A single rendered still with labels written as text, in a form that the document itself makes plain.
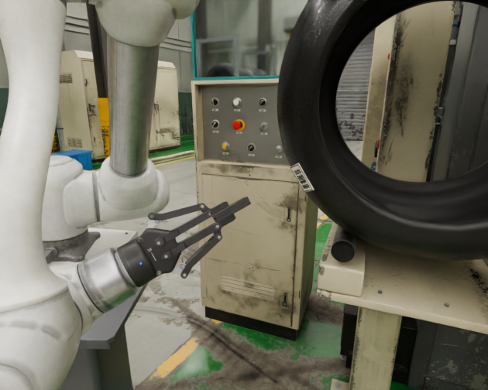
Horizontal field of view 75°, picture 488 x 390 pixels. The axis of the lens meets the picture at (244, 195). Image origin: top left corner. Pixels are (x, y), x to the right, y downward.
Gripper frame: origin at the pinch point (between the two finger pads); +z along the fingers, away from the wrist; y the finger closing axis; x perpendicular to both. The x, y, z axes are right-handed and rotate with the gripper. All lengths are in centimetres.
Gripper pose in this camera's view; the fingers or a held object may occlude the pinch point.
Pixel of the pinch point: (231, 209)
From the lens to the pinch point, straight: 58.1
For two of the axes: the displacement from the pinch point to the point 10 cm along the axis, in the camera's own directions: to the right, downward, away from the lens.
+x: 2.7, -0.6, -9.6
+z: 8.4, -4.7, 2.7
